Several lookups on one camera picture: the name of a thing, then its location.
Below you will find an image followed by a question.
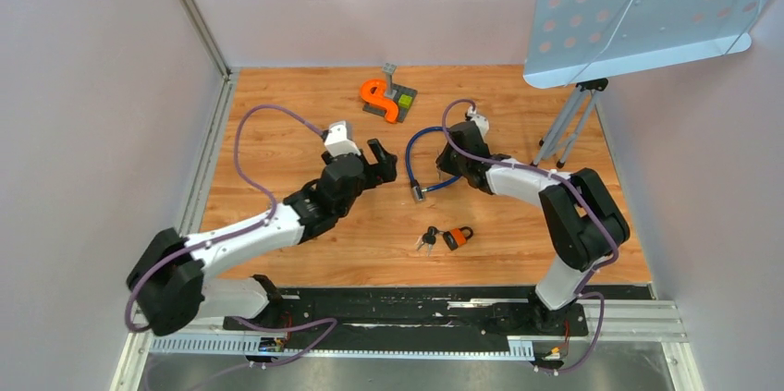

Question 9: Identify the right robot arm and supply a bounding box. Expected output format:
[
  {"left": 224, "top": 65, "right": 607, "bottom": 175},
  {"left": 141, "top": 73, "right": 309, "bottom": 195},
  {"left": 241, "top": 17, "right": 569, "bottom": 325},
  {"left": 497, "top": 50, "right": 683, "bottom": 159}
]
[{"left": 436, "top": 120, "right": 631, "bottom": 334}]

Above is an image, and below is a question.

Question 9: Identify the orange S-shaped toy base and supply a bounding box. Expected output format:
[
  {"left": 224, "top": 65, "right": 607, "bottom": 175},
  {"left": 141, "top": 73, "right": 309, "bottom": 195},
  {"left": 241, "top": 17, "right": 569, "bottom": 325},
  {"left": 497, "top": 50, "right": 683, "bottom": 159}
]
[{"left": 359, "top": 63, "right": 418, "bottom": 124}]

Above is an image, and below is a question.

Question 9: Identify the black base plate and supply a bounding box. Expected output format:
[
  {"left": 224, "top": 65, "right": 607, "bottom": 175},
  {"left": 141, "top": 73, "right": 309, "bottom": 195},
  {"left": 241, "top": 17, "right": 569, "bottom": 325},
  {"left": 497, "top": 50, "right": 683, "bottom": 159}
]
[{"left": 202, "top": 286, "right": 651, "bottom": 354}]

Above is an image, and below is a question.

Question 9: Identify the perforated metal music stand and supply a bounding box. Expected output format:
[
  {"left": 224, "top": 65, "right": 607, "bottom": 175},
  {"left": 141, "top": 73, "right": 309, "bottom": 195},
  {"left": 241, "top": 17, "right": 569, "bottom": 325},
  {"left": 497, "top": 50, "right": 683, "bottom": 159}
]
[{"left": 523, "top": 0, "right": 769, "bottom": 160}]

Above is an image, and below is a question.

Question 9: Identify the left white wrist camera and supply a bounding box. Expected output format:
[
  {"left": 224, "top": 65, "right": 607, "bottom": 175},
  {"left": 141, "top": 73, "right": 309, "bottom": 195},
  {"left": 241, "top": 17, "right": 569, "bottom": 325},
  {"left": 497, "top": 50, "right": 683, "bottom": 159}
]
[{"left": 323, "top": 120, "right": 361, "bottom": 157}]

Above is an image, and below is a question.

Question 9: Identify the orange small padlock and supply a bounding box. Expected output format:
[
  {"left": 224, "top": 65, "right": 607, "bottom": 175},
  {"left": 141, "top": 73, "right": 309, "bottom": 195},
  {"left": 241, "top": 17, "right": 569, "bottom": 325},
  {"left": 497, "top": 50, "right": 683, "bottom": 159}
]
[{"left": 442, "top": 226, "right": 474, "bottom": 251}]

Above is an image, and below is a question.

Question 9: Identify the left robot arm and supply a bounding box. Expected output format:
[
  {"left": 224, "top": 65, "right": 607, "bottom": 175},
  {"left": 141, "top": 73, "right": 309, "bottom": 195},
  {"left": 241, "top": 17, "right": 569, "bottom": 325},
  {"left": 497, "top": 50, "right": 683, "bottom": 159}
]
[{"left": 126, "top": 139, "right": 398, "bottom": 336}]

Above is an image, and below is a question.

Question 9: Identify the blue cable lock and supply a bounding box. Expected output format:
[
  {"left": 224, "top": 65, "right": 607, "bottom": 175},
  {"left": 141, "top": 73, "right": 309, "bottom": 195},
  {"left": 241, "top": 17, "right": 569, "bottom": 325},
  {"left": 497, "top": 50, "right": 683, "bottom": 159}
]
[{"left": 404, "top": 126, "right": 460, "bottom": 202}]

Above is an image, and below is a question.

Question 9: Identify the black key bunch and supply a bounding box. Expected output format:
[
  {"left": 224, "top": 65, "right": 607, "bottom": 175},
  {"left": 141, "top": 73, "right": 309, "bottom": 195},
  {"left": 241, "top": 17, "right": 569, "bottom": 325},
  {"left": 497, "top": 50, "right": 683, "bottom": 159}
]
[{"left": 415, "top": 226, "right": 440, "bottom": 257}]

